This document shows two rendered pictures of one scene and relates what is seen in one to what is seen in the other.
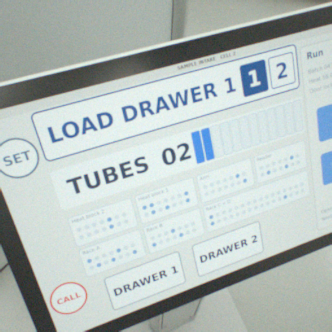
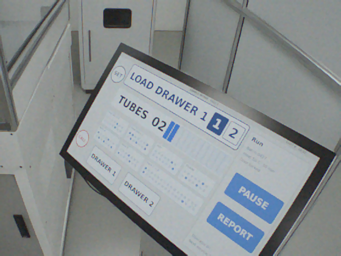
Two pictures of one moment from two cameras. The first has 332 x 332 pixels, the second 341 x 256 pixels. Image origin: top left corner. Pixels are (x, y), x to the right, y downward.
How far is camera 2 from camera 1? 0.45 m
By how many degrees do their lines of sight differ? 43
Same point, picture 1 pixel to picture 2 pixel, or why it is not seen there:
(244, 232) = (150, 194)
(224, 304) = not seen: outside the picture
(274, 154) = (196, 172)
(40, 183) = (114, 88)
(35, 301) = (76, 127)
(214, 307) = not seen: outside the picture
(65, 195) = (116, 100)
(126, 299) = (91, 163)
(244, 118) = (197, 138)
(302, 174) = (200, 199)
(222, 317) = not seen: outside the picture
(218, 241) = (137, 183)
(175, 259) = (118, 169)
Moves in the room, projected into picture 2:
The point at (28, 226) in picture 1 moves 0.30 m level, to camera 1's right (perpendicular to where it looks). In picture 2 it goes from (98, 99) to (144, 197)
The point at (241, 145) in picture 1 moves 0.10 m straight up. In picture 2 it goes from (186, 149) to (193, 105)
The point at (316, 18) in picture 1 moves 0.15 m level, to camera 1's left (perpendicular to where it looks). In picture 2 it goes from (271, 124) to (226, 81)
